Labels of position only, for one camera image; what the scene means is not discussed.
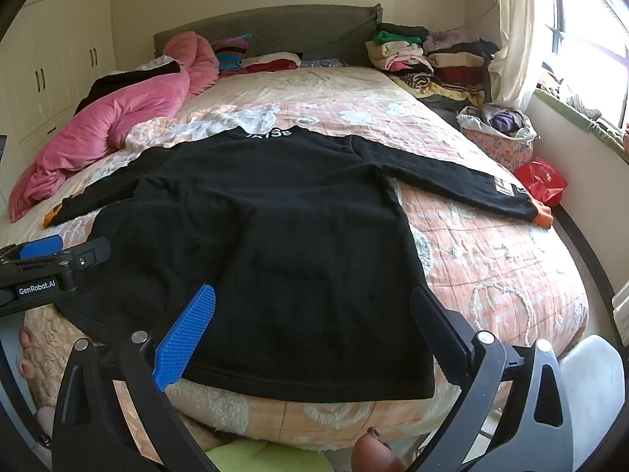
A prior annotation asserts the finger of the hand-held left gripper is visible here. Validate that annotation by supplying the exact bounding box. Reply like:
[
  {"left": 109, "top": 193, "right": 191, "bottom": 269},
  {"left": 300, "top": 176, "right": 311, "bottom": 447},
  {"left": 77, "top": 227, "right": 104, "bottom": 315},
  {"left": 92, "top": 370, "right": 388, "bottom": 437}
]
[
  {"left": 0, "top": 235, "right": 64, "bottom": 262},
  {"left": 59, "top": 236, "right": 112, "bottom": 271}
]

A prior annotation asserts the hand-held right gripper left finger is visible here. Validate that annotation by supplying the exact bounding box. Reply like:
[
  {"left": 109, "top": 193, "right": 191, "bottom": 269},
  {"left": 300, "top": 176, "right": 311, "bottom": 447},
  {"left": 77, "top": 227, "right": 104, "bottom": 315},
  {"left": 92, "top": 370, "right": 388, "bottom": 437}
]
[{"left": 50, "top": 282, "right": 219, "bottom": 472}]

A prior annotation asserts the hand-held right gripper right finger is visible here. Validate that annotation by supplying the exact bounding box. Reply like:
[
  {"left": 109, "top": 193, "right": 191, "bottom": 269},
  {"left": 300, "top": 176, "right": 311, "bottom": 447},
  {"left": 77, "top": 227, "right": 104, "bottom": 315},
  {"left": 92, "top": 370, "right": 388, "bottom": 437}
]
[{"left": 409, "top": 285, "right": 576, "bottom": 472}]

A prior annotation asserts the black sweater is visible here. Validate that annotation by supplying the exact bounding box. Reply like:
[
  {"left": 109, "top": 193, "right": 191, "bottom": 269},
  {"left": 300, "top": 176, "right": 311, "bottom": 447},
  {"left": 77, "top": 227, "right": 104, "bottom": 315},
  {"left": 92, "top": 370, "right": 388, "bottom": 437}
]
[{"left": 43, "top": 125, "right": 554, "bottom": 404}]

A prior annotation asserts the pile of folded clothes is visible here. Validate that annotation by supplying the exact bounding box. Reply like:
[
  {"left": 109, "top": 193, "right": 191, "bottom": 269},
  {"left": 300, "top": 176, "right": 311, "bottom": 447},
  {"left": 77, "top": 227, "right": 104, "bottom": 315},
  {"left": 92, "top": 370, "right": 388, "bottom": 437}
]
[{"left": 364, "top": 22, "right": 502, "bottom": 106}]

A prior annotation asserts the person's left hand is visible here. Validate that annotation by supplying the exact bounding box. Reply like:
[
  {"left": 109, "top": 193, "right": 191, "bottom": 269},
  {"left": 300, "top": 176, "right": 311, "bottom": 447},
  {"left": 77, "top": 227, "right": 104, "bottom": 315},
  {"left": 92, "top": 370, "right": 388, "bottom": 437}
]
[{"left": 16, "top": 327, "right": 40, "bottom": 380}]

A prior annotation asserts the person's right hand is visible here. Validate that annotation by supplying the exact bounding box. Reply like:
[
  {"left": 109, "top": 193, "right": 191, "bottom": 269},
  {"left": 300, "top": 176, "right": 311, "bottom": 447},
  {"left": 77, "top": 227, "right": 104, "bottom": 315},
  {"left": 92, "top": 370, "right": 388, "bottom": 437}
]
[{"left": 354, "top": 428, "right": 403, "bottom": 472}]

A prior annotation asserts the bed with peach bedspread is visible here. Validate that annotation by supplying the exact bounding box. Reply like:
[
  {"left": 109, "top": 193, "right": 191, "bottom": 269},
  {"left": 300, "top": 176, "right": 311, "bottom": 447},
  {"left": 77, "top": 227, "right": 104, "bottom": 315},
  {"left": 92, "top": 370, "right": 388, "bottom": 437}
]
[{"left": 0, "top": 66, "right": 590, "bottom": 453}]

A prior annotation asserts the pink quilt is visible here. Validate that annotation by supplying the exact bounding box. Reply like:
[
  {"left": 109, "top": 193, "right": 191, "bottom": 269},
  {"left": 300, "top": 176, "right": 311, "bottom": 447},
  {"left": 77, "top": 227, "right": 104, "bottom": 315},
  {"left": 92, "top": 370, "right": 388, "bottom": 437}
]
[{"left": 9, "top": 31, "right": 220, "bottom": 223}]

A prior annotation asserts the person's green clothing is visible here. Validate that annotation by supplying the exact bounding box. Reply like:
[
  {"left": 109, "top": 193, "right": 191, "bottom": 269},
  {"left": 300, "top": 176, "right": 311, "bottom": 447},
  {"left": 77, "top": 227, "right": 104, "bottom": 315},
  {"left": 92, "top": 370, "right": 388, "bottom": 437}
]
[{"left": 204, "top": 440, "right": 330, "bottom": 472}]

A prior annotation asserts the black cloth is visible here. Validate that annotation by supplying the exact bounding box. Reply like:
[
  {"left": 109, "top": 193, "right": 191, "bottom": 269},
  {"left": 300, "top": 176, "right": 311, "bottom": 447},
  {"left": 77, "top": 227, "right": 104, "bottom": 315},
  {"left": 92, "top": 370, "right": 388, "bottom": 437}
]
[{"left": 74, "top": 61, "right": 182, "bottom": 116}]

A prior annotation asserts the red plastic bag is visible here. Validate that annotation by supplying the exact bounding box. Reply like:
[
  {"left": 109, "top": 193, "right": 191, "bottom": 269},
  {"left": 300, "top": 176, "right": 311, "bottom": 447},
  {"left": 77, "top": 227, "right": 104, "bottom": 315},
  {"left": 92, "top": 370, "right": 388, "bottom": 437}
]
[{"left": 513, "top": 157, "right": 568, "bottom": 207}]

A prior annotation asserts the patterned laundry basket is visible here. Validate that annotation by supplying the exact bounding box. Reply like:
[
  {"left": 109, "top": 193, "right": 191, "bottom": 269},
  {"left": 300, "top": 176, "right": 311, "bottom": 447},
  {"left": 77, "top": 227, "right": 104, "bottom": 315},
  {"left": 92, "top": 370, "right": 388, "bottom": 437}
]
[{"left": 456, "top": 104, "right": 539, "bottom": 168}]

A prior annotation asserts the cream wardrobe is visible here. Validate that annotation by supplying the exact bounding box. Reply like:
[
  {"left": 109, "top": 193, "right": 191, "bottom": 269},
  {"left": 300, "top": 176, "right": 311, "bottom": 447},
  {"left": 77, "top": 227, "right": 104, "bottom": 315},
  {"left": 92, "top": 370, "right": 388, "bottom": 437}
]
[{"left": 0, "top": 0, "right": 116, "bottom": 168}]

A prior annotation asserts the purple cloth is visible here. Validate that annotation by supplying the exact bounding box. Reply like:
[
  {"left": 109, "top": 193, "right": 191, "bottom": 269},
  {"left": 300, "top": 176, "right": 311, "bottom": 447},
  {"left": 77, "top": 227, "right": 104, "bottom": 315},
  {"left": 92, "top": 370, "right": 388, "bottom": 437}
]
[{"left": 491, "top": 111, "right": 522, "bottom": 133}]

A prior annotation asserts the green windowsill mat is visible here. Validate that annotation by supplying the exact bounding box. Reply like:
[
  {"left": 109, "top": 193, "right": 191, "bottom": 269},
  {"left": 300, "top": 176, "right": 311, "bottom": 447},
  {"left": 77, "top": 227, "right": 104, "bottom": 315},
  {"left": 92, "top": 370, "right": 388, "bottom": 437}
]
[{"left": 533, "top": 88, "right": 629, "bottom": 163}]

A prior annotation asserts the grey-green headboard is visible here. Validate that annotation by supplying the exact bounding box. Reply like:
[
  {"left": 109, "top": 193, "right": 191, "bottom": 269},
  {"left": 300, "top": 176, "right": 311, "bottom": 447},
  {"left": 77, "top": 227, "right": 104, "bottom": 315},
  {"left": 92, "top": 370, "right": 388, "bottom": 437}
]
[{"left": 153, "top": 4, "right": 384, "bottom": 67}]

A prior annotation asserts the cream curtain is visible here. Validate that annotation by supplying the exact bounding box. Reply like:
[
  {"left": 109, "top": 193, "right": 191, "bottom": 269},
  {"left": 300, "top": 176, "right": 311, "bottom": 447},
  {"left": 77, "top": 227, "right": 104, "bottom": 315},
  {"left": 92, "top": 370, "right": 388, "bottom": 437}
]
[{"left": 486, "top": 0, "right": 551, "bottom": 106}]

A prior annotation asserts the window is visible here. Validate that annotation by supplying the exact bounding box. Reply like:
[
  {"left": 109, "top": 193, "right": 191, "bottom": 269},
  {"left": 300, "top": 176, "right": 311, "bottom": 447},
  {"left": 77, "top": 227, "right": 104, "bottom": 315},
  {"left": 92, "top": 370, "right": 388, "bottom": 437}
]
[{"left": 543, "top": 0, "right": 629, "bottom": 129}]

